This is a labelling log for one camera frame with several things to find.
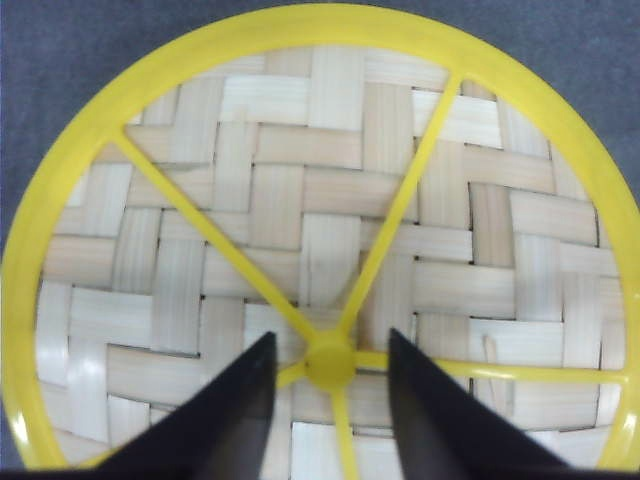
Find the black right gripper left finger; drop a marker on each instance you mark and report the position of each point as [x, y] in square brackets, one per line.
[224, 428]

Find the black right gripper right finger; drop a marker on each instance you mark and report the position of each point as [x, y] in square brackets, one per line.
[439, 428]

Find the woven bamboo steamer lid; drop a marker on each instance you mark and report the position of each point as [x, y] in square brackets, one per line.
[328, 173]

